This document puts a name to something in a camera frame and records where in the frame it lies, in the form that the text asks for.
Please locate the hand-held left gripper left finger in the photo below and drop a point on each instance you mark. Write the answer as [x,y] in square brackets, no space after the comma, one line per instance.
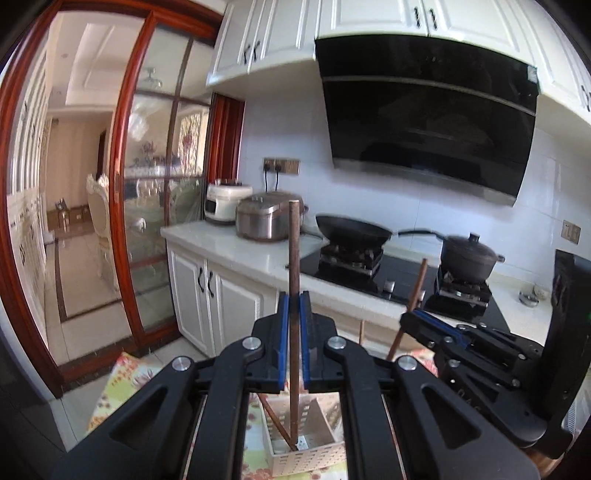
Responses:
[282,341]

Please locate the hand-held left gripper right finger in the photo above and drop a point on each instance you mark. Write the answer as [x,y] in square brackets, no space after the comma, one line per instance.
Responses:
[304,341]

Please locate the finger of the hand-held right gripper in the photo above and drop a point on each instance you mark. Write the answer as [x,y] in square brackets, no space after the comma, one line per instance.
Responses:
[485,387]
[489,339]

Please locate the brown wooden chopstick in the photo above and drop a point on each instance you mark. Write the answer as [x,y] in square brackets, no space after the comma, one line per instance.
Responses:
[418,286]
[272,417]
[361,332]
[293,254]

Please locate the white perforated plastic basket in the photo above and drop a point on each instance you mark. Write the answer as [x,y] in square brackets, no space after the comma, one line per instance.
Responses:
[314,454]

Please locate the small metal bowl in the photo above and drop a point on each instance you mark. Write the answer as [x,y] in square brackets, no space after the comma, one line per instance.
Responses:
[529,298]

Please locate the white lower kitchen cabinets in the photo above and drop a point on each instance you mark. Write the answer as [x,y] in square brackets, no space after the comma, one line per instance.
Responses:
[231,300]

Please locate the white kitchen cabinets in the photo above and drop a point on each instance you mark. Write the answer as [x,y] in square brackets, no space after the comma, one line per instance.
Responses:
[231,300]
[351,18]

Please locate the black lidded pot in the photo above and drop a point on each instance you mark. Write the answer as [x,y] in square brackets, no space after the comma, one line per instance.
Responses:
[468,261]

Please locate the white stone countertop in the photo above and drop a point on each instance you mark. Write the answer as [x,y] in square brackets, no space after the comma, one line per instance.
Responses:
[258,258]

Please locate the black gas stove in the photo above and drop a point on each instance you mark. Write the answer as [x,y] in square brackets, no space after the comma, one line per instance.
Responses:
[401,277]

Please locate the black frying pan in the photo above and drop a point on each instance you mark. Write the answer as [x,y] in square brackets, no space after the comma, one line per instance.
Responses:
[353,230]

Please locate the silver rice cooker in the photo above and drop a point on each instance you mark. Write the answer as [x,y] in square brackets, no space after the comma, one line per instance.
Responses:
[261,219]

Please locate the white rice cooker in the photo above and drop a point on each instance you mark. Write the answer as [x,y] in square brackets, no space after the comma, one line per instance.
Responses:
[224,203]

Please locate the floral tablecloth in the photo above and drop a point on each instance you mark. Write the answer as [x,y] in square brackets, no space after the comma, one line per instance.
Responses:
[124,383]

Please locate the glass sliding door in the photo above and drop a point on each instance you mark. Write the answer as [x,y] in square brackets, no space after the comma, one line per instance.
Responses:
[161,207]

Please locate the white ornate dining chair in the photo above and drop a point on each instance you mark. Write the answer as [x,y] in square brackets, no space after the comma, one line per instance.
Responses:
[102,221]

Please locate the black range hood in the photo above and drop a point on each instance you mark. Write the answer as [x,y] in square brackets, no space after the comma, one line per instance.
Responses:
[429,115]

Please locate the cardboard boxes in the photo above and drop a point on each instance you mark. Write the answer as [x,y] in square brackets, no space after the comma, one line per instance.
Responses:
[69,214]

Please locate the white panelled hallway cabinet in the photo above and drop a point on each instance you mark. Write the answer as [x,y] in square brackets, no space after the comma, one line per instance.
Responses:
[27,207]

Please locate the ceiling lamp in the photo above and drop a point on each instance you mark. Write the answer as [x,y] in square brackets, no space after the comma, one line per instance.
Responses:
[151,79]

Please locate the white upper kitchen cabinets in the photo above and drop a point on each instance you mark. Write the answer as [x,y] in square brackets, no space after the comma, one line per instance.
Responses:
[351,18]

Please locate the small wall socket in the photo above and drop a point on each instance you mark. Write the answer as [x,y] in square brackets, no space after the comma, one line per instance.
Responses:
[571,231]

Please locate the wide wall socket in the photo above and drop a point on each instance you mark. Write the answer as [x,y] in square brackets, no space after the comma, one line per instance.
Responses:
[281,166]

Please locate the red wooden door frame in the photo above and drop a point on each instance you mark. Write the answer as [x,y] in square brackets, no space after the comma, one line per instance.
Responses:
[27,300]

